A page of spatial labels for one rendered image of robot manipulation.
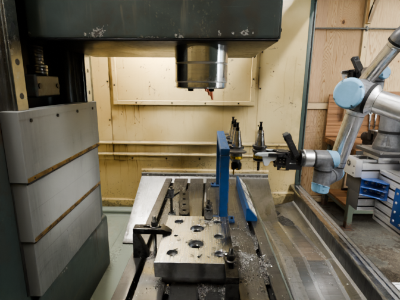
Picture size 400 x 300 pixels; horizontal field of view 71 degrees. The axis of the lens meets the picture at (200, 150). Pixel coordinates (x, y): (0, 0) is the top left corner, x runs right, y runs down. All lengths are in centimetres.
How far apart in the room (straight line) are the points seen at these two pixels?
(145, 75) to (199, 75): 115
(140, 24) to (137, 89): 118
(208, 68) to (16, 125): 50
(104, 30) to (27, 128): 31
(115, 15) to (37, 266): 70
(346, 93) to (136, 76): 127
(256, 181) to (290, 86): 67
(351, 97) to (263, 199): 93
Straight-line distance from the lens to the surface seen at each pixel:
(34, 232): 88
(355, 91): 120
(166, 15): 78
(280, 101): 195
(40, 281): 96
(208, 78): 81
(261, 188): 194
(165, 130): 193
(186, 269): 87
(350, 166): 167
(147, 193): 191
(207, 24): 77
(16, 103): 80
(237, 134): 120
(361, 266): 132
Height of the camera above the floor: 148
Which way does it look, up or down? 13 degrees down
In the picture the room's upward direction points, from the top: straight up
